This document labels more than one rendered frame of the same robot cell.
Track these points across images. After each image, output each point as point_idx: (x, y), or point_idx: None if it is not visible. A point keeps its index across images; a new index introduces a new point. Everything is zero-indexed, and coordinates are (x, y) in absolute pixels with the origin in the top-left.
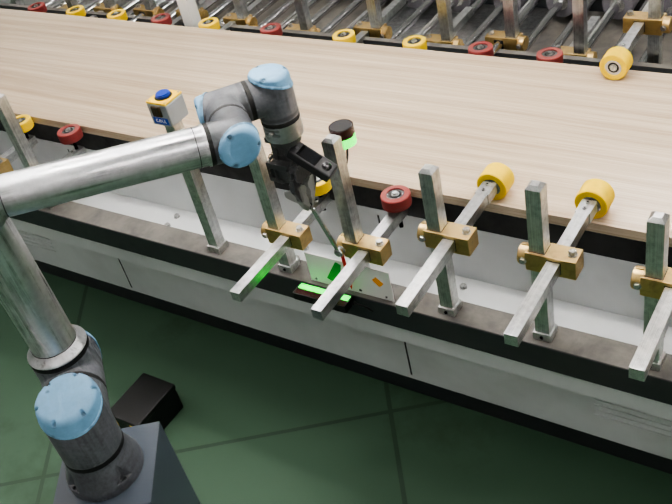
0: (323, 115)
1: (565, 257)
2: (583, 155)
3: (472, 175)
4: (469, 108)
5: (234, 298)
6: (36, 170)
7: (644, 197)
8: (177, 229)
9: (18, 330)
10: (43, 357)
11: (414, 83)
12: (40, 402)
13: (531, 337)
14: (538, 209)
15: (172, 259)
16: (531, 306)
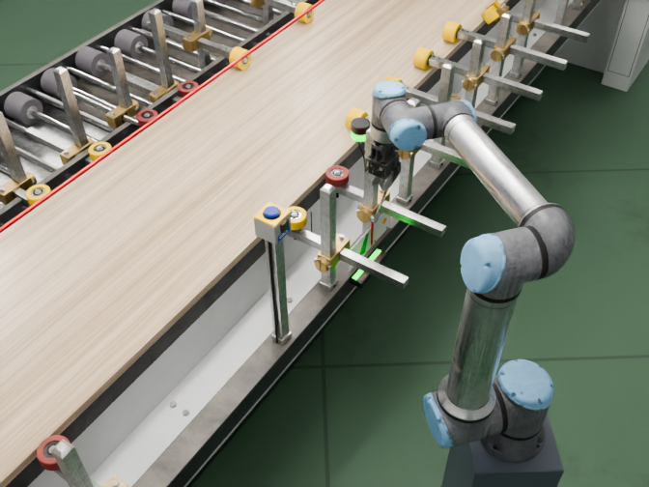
0: (189, 210)
1: (454, 99)
2: (329, 92)
3: (329, 136)
4: (238, 129)
5: (405, 286)
6: (525, 185)
7: (383, 78)
8: (234, 376)
9: (489, 386)
10: (490, 393)
11: (176, 154)
12: (533, 397)
13: (437, 170)
14: (453, 76)
15: (258, 395)
16: (491, 116)
